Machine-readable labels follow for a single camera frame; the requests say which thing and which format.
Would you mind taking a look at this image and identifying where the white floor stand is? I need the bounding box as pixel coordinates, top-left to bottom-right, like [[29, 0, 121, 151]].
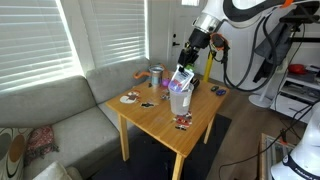
[[248, 71, 278, 109]]

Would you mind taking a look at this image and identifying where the clear plastic cup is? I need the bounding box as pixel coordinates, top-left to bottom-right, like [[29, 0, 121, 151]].
[[168, 83, 195, 117]]

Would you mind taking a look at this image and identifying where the yellow pole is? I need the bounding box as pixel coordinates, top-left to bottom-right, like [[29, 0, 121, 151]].
[[202, 49, 214, 83]]

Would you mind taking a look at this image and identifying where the white shelf unit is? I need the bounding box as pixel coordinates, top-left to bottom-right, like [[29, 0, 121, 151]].
[[269, 64, 320, 124]]

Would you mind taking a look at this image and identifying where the white door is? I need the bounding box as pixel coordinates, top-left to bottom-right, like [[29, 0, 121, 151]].
[[166, 0, 206, 76]]

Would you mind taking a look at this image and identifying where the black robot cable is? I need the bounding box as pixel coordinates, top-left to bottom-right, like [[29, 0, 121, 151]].
[[219, 16, 278, 93]]

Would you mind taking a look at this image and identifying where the black orange wrist camera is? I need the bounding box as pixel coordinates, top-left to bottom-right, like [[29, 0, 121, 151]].
[[209, 32, 231, 53]]

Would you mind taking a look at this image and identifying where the white cushion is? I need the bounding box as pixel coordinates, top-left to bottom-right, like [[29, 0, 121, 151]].
[[32, 161, 84, 180]]

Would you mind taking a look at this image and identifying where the red patterned cloth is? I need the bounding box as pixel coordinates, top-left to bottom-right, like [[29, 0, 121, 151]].
[[24, 125, 60, 167]]

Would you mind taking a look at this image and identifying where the orange octopus plush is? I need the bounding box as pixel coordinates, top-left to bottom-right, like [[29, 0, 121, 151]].
[[133, 63, 166, 81]]

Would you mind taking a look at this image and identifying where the multicolour sticker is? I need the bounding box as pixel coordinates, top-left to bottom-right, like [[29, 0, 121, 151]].
[[159, 88, 172, 102]]

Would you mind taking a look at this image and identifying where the dark hanging jacket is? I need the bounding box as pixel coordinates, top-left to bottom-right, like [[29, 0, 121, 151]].
[[252, 16, 294, 84]]

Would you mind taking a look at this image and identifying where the dark blue rug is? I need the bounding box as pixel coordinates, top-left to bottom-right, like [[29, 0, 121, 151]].
[[89, 113, 233, 180]]

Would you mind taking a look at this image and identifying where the red cap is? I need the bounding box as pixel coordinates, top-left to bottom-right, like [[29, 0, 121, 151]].
[[287, 63, 308, 75]]

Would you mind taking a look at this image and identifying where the white window blind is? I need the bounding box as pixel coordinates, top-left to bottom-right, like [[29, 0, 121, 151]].
[[0, 0, 83, 93], [90, 0, 149, 69]]

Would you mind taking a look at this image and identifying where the patterned cushion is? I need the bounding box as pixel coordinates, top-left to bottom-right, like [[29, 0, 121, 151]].
[[0, 127, 34, 180]]

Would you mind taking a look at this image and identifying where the grey sofa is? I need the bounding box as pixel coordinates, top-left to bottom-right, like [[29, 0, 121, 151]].
[[0, 58, 151, 180]]

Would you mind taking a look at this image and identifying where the wooden glass side table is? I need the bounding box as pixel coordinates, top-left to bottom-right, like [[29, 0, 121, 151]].
[[259, 133, 296, 180]]

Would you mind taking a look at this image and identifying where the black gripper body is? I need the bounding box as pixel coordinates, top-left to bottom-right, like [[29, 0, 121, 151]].
[[187, 28, 213, 56]]

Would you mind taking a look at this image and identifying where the metal tumbler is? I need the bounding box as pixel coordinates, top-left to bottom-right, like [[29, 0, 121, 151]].
[[148, 65, 165, 87]]

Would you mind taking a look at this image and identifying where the black floor cable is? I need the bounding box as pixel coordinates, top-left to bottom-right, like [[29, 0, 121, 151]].
[[218, 103, 320, 180]]

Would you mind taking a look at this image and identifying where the black figure sticker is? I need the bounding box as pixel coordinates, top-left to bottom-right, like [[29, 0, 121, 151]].
[[140, 101, 156, 109]]

